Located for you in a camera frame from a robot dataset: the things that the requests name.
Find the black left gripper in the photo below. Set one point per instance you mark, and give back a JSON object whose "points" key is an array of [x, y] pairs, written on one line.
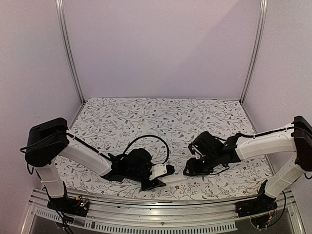
{"points": [[156, 184]]}

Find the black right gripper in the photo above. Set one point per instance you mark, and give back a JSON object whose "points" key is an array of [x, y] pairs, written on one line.
{"points": [[193, 169]]}

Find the white air conditioner remote control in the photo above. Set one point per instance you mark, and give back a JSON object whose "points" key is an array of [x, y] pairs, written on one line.
{"points": [[174, 178]]}

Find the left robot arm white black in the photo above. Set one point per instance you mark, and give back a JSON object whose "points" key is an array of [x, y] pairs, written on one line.
{"points": [[50, 139]]}

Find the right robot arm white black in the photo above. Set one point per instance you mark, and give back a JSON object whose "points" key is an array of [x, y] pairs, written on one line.
{"points": [[209, 151]]}

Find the floral patterned table mat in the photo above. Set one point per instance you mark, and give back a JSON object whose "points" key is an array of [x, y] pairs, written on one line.
{"points": [[165, 128]]}

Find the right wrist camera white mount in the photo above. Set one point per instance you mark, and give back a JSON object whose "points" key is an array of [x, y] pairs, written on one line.
{"points": [[195, 151]]}

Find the right aluminium corner post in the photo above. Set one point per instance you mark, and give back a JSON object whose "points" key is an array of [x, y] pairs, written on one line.
{"points": [[256, 47]]}

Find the aluminium corner post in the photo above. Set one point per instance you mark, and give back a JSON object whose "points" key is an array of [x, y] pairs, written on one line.
{"points": [[68, 50], [256, 47]]}

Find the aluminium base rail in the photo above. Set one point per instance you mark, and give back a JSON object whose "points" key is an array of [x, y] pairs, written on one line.
{"points": [[118, 215]]}

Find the left aluminium corner post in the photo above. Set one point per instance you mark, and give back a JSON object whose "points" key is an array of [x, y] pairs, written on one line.
{"points": [[68, 50]]}

